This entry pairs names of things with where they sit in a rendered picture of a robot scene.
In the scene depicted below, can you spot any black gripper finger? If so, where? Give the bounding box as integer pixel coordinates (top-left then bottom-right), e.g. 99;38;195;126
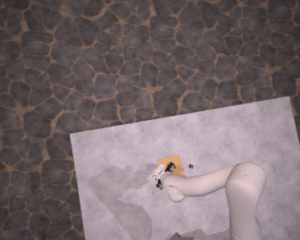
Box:
165;162;176;171
156;179;163;190

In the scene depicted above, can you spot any tan square mat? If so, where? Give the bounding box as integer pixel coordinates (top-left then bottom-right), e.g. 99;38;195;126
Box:
157;155;185;176

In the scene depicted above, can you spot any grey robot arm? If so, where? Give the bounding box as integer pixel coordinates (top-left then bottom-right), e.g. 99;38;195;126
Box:
150;162;266;240

